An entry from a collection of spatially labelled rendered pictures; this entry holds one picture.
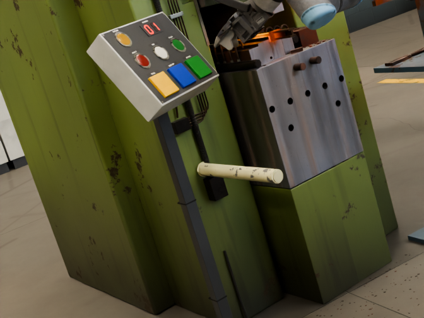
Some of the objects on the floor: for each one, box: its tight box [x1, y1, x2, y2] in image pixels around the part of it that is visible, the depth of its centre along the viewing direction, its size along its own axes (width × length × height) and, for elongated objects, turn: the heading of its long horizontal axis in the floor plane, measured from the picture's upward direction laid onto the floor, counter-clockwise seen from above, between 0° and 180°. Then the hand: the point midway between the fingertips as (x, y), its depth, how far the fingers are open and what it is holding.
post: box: [153, 112, 233, 318], centre depth 247 cm, size 4×4×108 cm
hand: (216, 42), depth 230 cm, fingers closed
